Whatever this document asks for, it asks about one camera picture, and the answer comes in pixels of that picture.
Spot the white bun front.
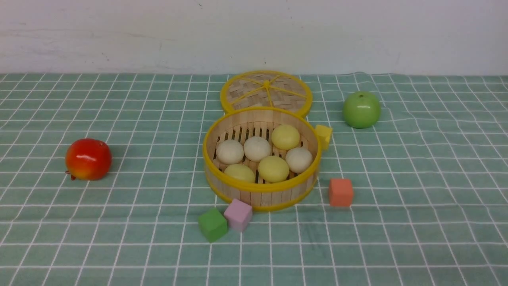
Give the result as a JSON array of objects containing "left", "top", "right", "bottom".
[{"left": 285, "top": 147, "right": 314, "bottom": 174}]

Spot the pink cube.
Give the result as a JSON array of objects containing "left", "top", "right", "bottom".
[{"left": 223, "top": 199, "right": 253, "bottom": 232}]

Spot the bamboo steamer tray yellow rim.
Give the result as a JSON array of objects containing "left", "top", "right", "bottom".
[{"left": 202, "top": 106, "right": 323, "bottom": 212}]

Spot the woven bamboo steamer lid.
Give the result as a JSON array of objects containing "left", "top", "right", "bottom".
[{"left": 220, "top": 70, "right": 313, "bottom": 117}]

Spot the yellow bun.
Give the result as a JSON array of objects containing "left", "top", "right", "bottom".
[
  {"left": 271, "top": 125, "right": 300, "bottom": 150},
  {"left": 224, "top": 164, "right": 256, "bottom": 183},
  {"left": 258, "top": 155, "right": 290, "bottom": 183}
]

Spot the white bun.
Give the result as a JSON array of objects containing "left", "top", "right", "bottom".
[
  {"left": 216, "top": 139, "right": 244, "bottom": 165},
  {"left": 285, "top": 147, "right": 314, "bottom": 174},
  {"left": 243, "top": 136, "right": 272, "bottom": 162}
]

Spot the green checkered tablecloth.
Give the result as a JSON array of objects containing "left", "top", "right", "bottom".
[{"left": 0, "top": 72, "right": 508, "bottom": 286}]

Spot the green cube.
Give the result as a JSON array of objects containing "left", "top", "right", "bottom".
[{"left": 198, "top": 208, "right": 228, "bottom": 243}]

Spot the green apple toy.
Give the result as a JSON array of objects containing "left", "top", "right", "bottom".
[{"left": 343, "top": 91, "right": 381, "bottom": 129}]

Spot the yellow cube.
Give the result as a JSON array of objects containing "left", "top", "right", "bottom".
[{"left": 315, "top": 124, "right": 333, "bottom": 150}]

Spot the red pomegranate toy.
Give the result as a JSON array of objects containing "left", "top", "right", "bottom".
[{"left": 65, "top": 138, "right": 112, "bottom": 181}]

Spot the orange cube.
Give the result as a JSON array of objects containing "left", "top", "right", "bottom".
[{"left": 328, "top": 178, "right": 354, "bottom": 207}]

